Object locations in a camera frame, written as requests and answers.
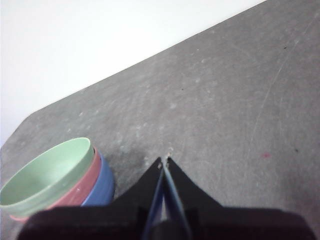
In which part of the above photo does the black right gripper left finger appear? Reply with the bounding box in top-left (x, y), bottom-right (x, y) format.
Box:
top-left (111, 156), bottom-right (166, 240)

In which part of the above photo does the green ribbed bowl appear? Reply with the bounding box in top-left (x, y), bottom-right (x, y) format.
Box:
top-left (0, 136), bottom-right (95, 218)

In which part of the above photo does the blue ribbed bowl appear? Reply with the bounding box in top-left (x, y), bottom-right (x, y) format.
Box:
top-left (80, 149), bottom-right (116, 207)

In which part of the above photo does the red ribbed bowl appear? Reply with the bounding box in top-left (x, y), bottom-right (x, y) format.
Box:
top-left (9, 146), bottom-right (103, 222)

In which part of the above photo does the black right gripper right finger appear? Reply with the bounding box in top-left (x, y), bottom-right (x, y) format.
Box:
top-left (163, 156), bottom-right (224, 237)

